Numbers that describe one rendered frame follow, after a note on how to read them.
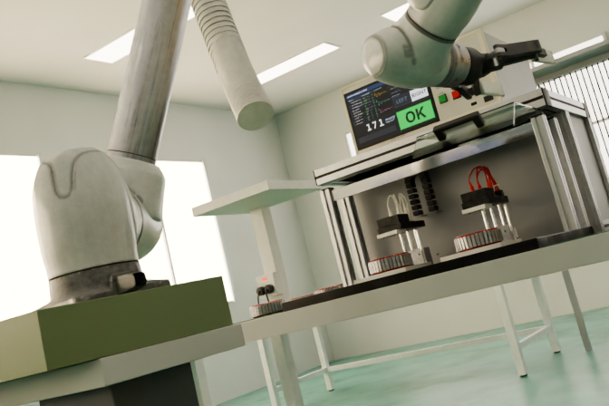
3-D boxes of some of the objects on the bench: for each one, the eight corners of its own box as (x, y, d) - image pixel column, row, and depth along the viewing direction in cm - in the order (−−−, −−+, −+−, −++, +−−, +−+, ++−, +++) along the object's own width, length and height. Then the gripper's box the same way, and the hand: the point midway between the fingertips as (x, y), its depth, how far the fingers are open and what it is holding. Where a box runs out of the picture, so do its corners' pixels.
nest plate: (406, 272, 176) (405, 266, 176) (353, 285, 184) (352, 280, 184) (431, 265, 189) (430, 261, 189) (381, 278, 197) (381, 274, 197)
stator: (494, 243, 166) (489, 227, 167) (449, 255, 172) (445, 239, 173) (511, 240, 175) (507, 225, 176) (468, 251, 181) (464, 236, 182)
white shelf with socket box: (297, 308, 251) (266, 179, 259) (217, 328, 271) (190, 207, 278) (349, 295, 280) (320, 179, 288) (274, 314, 300) (248, 206, 308)
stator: (401, 267, 179) (397, 253, 179) (362, 277, 185) (359, 263, 186) (421, 263, 188) (417, 249, 189) (383, 273, 194) (380, 259, 195)
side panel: (604, 232, 183) (565, 110, 189) (591, 235, 185) (553, 114, 190) (625, 227, 207) (590, 118, 212) (613, 229, 208) (580, 121, 213)
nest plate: (501, 247, 163) (499, 242, 164) (440, 263, 171) (439, 257, 171) (522, 243, 176) (521, 237, 176) (465, 257, 184) (463, 252, 184)
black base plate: (539, 248, 144) (536, 236, 145) (283, 312, 178) (281, 303, 179) (594, 235, 183) (592, 226, 184) (375, 288, 217) (373, 281, 218)
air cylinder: (426, 267, 194) (420, 246, 195) (401, 274, 198) (396, 254, 199) (434, 265, 198) (429, 246, 199) (410, 272, 202) (404, 252, 203)
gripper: (417, 112, 149) (488, 117, 162) (509, 48, 130) (582, 59, 143) (407, 79, 151) (478, 87, 164) (497, 12, 133) (568, 26, 145)
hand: (523, 73), depth 153 cm, fingers open, 13 cm apart
